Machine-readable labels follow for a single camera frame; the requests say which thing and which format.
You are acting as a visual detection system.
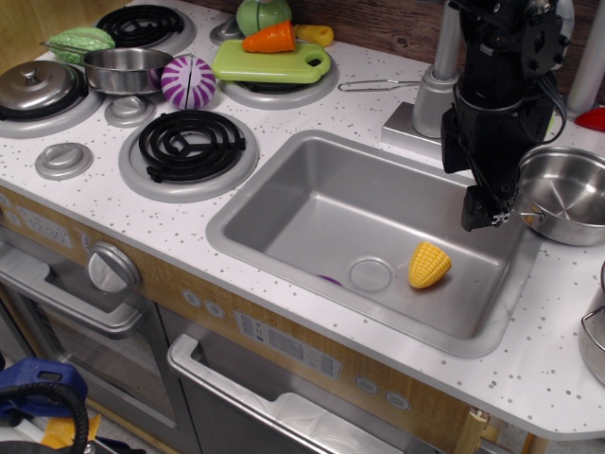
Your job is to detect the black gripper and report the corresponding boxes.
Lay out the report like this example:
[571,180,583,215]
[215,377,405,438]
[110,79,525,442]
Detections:
[441,96,554,232]

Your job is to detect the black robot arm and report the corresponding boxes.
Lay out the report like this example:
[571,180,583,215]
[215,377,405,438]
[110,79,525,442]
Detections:
[441,1,575,231]

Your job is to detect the grey toy sink basin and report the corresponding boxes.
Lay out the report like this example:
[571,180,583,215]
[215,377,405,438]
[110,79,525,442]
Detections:
[206,131,542,358]

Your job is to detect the purple toy piece in sink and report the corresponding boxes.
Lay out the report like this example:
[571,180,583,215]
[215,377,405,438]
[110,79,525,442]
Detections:
[317,274,342,287]

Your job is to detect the small steel pan on stove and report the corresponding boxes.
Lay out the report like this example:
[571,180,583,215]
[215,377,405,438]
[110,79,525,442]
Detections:
[42,42,173,96]

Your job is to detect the yellow toy corn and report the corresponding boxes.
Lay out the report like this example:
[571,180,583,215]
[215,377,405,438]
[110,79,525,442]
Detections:
[408,241,452,289]

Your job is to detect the grey toy faucet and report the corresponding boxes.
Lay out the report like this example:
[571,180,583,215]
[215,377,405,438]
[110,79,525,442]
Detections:
[381,1,462,156]

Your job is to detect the red toy item at right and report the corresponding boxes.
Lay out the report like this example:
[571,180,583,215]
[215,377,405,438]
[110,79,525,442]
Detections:
[575,107,605,132]

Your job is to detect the grey vertical pole right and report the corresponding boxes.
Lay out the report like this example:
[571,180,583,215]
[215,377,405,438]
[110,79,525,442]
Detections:
[566,1,604,116]

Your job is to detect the steel pot at right edge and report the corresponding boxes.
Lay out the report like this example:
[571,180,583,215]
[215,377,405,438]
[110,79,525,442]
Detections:
[579,266,604,384]

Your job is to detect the yellow toy piece at back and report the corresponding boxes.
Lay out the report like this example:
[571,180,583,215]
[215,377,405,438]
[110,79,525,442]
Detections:
[294,25,335,47]

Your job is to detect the orange toy carrot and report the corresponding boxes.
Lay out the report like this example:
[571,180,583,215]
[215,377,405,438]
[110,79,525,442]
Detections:
[242,20,296,54]

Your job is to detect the green toy cutting board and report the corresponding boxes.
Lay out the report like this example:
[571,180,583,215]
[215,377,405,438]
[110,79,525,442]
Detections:
[211,40,332,84]

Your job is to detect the green toy cabbage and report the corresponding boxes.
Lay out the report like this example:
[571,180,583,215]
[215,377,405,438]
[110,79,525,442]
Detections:
[235,0,292,37]

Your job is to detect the toy dishwasher door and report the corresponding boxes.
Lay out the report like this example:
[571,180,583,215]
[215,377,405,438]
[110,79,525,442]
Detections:
[161,309,437,453]

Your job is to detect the grey stove knob back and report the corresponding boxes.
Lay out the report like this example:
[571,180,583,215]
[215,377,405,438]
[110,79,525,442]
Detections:
[209,16,245,45]

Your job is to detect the grey stove knob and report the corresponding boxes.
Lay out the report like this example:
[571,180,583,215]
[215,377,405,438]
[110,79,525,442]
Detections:
[35,143,94,181]
[104,95,156,129]
[209,16,245,45]

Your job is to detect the black front burner coil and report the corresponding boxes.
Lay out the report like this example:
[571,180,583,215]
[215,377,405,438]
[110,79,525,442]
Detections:
[136,111,247,183]

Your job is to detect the black burner coil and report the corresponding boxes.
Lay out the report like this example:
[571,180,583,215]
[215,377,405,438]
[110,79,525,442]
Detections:
[96,5,185,47]
[136,111,247,183]

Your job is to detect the purple white toy onion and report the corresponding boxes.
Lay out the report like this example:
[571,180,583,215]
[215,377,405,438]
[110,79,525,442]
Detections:
[161,55,216,110]

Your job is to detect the grey stove knob middle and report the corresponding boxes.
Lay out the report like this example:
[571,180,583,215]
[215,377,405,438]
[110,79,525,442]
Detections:
[104,95,156,129]

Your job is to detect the silver oven dial knob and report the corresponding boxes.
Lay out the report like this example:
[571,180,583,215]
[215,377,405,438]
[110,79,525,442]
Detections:
[86,241,142,293]

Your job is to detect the black back left burner coil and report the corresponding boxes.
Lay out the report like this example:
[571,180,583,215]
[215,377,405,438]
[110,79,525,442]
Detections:
[96,5,185,47]

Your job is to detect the grey stove knob left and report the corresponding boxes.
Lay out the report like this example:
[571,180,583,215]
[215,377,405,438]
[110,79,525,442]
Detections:
[35,143,94,181]

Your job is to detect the green toy leafy vegetable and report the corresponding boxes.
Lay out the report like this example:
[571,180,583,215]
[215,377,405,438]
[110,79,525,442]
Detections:
[42,26,115,64]

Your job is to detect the toy oven door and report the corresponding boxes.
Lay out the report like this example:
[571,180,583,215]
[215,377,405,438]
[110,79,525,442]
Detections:
[1,228,200,453]

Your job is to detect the steel pot lid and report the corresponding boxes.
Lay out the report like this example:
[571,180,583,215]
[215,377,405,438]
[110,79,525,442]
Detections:
[1,61,89,120]

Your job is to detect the blue black device lower left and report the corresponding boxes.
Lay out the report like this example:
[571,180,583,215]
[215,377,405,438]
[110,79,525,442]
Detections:
[0,357,103,454]

